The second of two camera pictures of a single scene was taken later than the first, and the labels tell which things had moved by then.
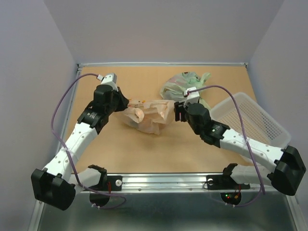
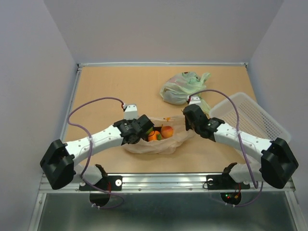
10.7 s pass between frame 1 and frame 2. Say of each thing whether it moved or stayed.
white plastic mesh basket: stayed
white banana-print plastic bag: moved
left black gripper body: moved
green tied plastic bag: stayed
